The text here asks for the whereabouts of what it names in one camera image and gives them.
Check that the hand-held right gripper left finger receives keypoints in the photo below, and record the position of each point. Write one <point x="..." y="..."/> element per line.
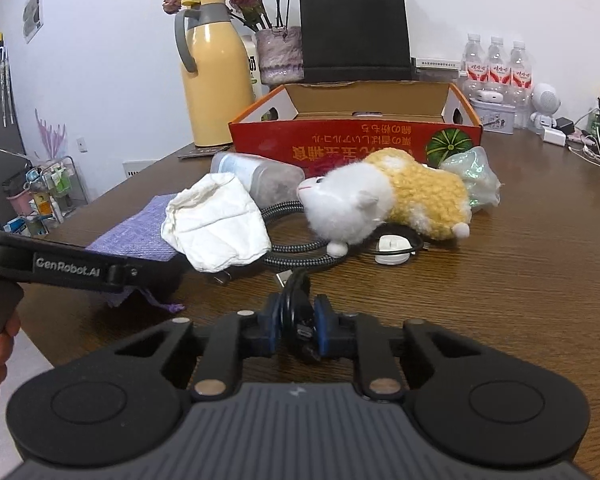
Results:
<point x="272" y="330"/>

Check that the white robot figurine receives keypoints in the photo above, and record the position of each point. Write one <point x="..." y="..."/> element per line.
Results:
<point x="545" y="97"/>

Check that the yellow thermos jug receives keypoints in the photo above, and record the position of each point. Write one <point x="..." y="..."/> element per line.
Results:
<point x="215" y="85"/>

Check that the clear green plastic bag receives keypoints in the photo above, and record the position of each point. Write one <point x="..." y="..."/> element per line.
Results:
<point x="472" y="175"/>

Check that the wall picture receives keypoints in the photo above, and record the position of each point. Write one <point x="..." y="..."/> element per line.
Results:
<point x="32" y="12"/>

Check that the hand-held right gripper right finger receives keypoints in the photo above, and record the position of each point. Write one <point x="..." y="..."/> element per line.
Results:
<point x="322" y="330"/>

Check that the red orange cardboard box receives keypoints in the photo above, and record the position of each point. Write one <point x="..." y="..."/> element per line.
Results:
<point x="340" y="135"/>

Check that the small green tube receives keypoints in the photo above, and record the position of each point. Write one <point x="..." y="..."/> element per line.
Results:
<point x="593" y="122"/>

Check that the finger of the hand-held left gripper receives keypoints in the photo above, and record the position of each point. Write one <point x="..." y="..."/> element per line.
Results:
<point x="150" y="275"/>

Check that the white wall outlet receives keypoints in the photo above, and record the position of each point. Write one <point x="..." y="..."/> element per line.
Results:
<point x="81" y="144"/>

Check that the dark flat booklet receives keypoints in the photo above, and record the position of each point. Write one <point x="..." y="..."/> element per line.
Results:
<point x="200" y="152"/>

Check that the black paper bag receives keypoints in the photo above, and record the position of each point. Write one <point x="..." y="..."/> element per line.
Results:
<point x="355" y="30"/>

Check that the white round charger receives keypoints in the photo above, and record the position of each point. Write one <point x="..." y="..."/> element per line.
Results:
<point x="392" y="255"/>

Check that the purple woven cloth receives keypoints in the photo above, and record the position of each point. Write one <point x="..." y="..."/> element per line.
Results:
<point x="130" y="230"/>

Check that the white charger adapter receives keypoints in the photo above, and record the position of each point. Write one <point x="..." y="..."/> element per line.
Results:
<point x="555" y="136"/>

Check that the white milk carton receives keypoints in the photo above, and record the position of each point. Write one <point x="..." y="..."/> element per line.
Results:
<point x="252" y="67"/>

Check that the white earbuds case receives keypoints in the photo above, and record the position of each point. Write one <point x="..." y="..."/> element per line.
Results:
<point x="490" y="95"/>

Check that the purple wall sticker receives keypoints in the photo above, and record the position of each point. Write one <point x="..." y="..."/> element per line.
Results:
<point x="50" y="137"/>

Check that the flat white box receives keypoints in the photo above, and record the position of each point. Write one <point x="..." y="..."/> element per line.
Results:
<point x="435" y="62"/>

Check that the white yellow plush toy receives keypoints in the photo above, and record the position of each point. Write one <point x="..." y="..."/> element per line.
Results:
<point x="415" y="195"/>

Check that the black power adapter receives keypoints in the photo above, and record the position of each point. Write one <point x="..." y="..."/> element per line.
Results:
<point x="564" y="124"/>

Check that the clear plastic bottle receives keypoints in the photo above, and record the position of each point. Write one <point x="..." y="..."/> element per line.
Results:
<point x="260" y="175"/>

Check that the purple white vase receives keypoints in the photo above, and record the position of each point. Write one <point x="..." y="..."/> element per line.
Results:
<point x="280" y="55"/>

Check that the pink floral pouch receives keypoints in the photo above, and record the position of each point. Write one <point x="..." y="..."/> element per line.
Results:
<point x="577" y="135"/>

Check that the white tin box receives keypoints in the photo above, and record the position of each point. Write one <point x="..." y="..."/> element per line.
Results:
<point x="495" y="120"/>

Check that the red label water bottle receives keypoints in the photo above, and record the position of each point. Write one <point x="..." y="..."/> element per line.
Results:
<point x="498" y="70"/>
<point x="474" y="67"/>
<point x="521" y="74"/>

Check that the metal storage rack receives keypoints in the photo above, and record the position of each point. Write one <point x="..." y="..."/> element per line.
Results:
<point x="45" y="195"/>

